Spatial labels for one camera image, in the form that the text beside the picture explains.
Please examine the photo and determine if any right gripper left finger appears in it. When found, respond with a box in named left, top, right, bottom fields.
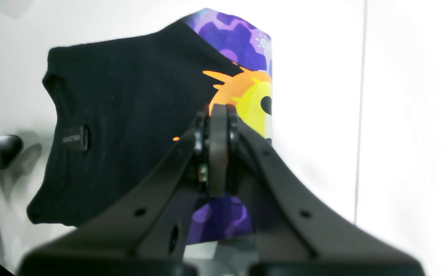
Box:
left=18, top=112, right=207, bottom=276

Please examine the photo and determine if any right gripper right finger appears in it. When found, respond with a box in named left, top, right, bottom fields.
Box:
left=228, top=111, right=424, bottom=276

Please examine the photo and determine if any black T-shirt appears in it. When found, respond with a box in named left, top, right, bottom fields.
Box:
left=26, top=8, right=272, bottom=227

